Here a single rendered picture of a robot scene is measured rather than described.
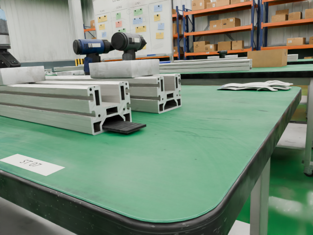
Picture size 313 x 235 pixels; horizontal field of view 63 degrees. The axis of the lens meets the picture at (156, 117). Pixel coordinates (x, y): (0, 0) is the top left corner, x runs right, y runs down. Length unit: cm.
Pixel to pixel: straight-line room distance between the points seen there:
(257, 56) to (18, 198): 237
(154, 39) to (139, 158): 364
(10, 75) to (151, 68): 35
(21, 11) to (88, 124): 1398
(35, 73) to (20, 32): 1339
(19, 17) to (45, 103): 1369
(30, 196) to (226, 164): 23
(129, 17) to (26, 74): 357
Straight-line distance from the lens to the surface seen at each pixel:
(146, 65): 66
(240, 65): 212
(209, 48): 1067
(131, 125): 46
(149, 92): 59
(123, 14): 431
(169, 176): 28
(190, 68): 225
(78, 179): 30
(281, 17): 1018
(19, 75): 74
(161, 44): 386
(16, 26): 1407
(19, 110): 68
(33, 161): 38
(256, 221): 103
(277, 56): 250
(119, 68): 65
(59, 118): 53
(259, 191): 96
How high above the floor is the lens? 90
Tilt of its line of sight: 13 degrees down
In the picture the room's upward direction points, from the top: 3 degrees counter-clockwise
